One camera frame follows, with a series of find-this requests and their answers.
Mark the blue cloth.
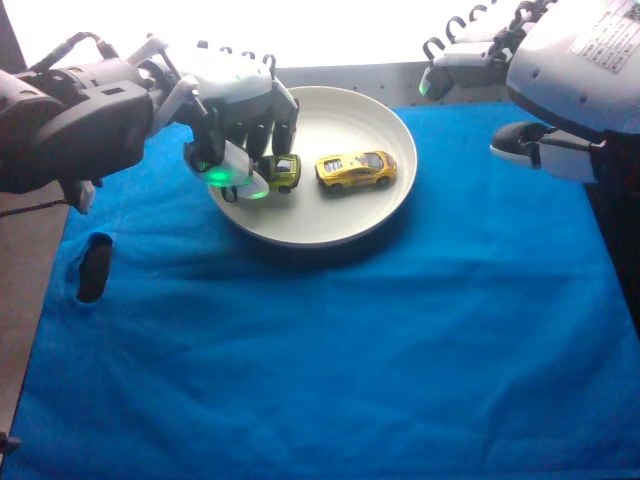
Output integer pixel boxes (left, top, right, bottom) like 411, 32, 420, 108
0, 102, 640, 480

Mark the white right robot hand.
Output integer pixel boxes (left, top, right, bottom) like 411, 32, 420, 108
418, 0, 640, 184

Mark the green toy car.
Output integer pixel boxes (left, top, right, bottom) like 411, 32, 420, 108
258, 153, 303, 195

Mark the yellow toy car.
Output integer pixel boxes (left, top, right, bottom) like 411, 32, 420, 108
314, 150, 399, 191

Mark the white round plate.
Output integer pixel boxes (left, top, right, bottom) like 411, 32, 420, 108
207, 85, 419, 250

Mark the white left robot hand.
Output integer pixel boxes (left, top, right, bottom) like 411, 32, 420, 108
182, 39, 302, 204

